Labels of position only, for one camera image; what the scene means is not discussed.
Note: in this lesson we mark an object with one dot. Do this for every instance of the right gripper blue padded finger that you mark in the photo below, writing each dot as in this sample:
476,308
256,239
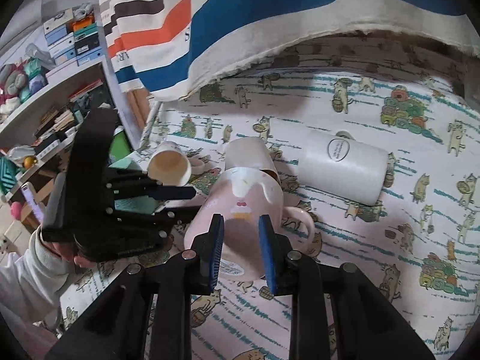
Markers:
208,248
274,248

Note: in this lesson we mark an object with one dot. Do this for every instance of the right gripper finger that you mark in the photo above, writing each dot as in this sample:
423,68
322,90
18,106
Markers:
169,217
155,191

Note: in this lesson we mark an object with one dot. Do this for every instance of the mint green cup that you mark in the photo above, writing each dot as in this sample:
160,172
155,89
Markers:
142,204

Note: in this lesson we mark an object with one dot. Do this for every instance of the pink and white mug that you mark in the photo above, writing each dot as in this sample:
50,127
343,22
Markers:
242,195

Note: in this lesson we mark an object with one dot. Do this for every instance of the white sleeve forearm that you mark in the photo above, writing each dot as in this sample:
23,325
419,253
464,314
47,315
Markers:
31,283

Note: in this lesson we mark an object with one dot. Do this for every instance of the small cream round cup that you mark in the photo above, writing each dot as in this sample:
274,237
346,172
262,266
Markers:
169,165

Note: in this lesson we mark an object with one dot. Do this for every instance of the beige square cup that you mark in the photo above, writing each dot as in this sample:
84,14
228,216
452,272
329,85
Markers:
250,152

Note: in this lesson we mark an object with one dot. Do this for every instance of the person's left hand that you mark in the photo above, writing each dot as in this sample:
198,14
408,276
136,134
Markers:
68,253

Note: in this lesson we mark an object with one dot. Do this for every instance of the white cylindrical mug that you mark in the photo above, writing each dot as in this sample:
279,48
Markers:
343,167

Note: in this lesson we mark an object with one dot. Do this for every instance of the white shelf unit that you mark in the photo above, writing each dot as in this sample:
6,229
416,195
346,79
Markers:
20,126

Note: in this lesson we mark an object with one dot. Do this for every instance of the striped canvas cloth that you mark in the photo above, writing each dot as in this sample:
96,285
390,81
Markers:
174,47

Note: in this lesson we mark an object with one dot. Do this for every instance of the stacked storage boxes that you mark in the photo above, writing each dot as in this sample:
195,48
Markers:
72,34

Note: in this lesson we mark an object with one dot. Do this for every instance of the cat print bed sheet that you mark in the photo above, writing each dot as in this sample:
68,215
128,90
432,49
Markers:
419,242

